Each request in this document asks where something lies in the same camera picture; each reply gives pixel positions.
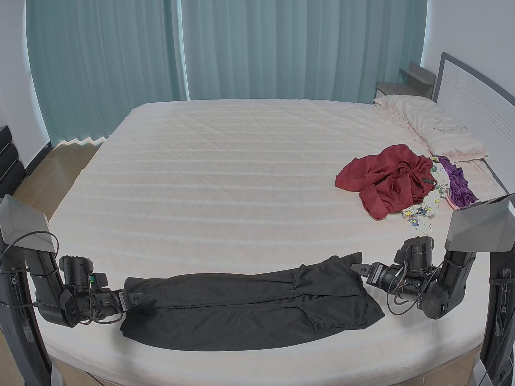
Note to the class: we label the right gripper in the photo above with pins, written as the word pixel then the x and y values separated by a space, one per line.
pixel 382 276

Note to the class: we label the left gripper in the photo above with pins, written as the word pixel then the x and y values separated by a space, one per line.
pixel 114 302

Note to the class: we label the blue-green curtain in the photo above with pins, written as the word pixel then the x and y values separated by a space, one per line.
pixel 108 54
pixel 305 34

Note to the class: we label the dark red garment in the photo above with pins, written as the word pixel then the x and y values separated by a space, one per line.
pixel 378 175

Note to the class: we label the black chest of drawers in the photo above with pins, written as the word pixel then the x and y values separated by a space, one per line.
pixel 10 163

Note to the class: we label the purple garment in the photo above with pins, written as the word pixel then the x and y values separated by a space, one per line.
pixel 458 183

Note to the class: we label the grey bedside table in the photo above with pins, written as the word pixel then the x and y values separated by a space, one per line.
pixel 402 89

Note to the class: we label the pink garment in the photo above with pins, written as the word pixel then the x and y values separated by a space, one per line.
pixel 456 206

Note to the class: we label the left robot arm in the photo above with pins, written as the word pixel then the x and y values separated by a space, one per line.
pixel 24 215

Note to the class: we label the bed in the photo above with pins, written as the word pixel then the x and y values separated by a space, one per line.
pixel 241 175

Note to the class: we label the black T-shirt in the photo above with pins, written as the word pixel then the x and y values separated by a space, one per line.
pixel 241 308

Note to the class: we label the pale pink pillow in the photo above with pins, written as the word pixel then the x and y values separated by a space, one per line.
pixel 434 125

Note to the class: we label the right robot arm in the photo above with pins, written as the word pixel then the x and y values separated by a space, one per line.
pixel 483 227

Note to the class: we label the white printed garment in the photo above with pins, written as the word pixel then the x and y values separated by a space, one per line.
pixel 422 211

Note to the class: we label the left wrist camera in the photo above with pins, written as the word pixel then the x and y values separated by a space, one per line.
pixel 100 282

